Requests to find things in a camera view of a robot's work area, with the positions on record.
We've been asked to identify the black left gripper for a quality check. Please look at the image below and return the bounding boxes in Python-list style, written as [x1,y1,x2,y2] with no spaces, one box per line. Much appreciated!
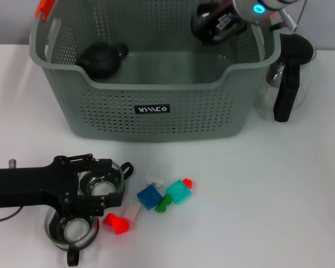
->
[0,152,127,218]

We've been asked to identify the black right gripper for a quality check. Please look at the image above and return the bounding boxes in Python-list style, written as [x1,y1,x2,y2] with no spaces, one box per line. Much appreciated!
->
[203,0,240,22]

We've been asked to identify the glass teacup black holder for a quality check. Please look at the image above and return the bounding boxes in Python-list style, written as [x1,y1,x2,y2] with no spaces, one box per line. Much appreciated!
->
[77,159,135,202]
[44,208,100,266]
[191,0,248,46]

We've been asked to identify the large red building block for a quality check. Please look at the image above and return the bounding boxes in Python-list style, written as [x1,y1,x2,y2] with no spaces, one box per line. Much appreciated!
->
[103,212,131,236]

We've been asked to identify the translucent white building block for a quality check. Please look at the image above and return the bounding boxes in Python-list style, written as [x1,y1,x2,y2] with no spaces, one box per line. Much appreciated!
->
[123,200,142,223]

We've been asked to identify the blue square building block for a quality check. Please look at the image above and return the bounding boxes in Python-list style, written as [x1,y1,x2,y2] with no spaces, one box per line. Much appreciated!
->
[136,184,163,210]

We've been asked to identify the small white building block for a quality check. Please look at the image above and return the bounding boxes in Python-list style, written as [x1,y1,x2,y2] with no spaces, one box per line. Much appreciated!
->
[146,175,166,188]

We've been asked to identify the green building block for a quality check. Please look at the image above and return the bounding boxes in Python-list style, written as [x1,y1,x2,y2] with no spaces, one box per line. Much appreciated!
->
[154,194,174,214]

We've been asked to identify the teal square building block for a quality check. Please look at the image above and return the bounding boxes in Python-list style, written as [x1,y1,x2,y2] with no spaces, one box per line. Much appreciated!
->
[165,179,192,205]

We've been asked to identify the grey-green perforated storage basket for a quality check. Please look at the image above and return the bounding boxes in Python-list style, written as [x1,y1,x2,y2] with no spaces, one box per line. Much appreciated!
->
[29,0,281,143]

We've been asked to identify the glass carafe black lid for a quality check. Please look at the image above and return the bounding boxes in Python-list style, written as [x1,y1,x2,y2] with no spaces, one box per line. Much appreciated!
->
[253,32,317,124]

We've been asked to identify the black ceramic teapot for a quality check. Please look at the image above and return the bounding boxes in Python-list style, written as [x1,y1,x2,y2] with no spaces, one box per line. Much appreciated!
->
[77,41,128,80]

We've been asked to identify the left gripper connector cable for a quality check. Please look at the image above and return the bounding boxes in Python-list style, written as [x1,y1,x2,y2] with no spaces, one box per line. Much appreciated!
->
[0,159,25,223]

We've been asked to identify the orange basket carry handle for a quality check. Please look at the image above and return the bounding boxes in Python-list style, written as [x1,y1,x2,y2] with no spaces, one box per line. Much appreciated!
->
[35,0,277,23]

